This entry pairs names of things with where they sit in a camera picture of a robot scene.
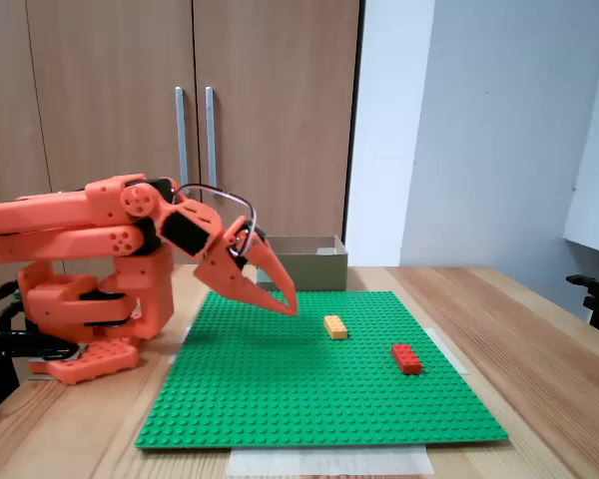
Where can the red lego block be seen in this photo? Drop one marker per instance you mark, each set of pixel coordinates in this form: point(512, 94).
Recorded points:
point(407, 359)

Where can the yellow lego block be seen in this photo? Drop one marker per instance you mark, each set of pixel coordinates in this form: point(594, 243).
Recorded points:
point(335, 327)

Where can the wide masking tape strip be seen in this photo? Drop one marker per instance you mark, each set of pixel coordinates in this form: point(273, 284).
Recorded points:
point(329, 461)

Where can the green lego baseplate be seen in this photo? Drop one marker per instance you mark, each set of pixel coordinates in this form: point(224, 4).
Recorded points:
point(304, 389)

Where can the wooden cabinet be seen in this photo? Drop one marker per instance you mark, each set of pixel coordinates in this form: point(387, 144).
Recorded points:
point(105, 100)

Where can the black table clamp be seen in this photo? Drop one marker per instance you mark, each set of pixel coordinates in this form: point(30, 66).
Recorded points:
point(10, 344)

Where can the cardboard box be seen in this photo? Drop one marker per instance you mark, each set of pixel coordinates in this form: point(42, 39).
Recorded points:
point(314, 269)

